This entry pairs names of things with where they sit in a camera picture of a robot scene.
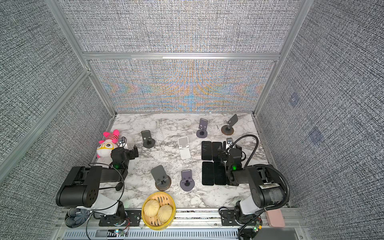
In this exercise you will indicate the black ladle spoon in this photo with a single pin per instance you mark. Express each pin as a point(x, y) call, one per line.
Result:
point(118, 187)

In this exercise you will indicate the grey round stand back left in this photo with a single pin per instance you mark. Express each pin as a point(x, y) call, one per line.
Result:
point(148, 141)

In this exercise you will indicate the right steamed bun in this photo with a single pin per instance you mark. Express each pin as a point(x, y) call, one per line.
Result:
point(165, 213)

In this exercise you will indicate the purple round stand back centre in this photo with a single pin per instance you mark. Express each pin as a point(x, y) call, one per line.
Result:
point(202, 131)

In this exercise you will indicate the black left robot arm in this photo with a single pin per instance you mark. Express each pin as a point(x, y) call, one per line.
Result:
point(81, 187)

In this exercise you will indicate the yellow bamboo steamer basket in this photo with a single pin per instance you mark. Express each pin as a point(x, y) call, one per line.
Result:
point(164, 199)

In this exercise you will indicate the pink white plush toy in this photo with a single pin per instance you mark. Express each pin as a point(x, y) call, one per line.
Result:
point(108, 144)

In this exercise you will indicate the brown round stand back right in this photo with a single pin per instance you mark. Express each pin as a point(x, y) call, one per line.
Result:
point(228, 128)

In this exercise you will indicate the purple round stand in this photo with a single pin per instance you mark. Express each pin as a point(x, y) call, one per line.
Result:
point(202, 131)
point(187, 182)

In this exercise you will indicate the white folding phone stand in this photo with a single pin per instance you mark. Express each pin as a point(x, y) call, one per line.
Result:
point(184, 148)

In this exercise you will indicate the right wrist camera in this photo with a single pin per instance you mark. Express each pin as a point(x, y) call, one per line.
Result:
point(229, 139)

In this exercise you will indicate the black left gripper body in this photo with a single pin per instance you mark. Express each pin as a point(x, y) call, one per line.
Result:
point(131, 155)

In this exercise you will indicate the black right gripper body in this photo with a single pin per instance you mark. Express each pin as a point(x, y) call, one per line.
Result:
point(224, 154)

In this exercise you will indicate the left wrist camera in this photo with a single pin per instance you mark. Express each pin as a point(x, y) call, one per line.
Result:
point(122, 143)

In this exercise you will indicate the pink rectangular pad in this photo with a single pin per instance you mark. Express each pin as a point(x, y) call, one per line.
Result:
point(275, 218)

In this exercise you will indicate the steamed bun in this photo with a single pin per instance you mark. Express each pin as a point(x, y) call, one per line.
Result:
point(151, 208)
point(165, 213)

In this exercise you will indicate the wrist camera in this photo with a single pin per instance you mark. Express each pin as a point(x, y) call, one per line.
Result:
point(229, 139)
point(122, 143)

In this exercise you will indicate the purple round stand front centre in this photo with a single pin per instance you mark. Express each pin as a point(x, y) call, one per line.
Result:
point(187, 182)

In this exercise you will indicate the aluminium front rail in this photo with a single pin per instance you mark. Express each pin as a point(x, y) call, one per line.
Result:
point(189, 224)

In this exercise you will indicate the left steamed bun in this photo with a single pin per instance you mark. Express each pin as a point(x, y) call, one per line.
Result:
point(151, 208)

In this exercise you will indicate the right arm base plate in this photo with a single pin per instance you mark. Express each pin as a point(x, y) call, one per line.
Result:
point(228, 218)

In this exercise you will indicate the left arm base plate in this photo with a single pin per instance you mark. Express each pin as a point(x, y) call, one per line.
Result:
point(126, 218)

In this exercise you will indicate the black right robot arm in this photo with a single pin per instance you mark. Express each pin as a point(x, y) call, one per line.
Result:
point(269, 189)

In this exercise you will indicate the dark fluted cup tray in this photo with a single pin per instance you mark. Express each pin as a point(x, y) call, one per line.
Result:
point(76, 217)

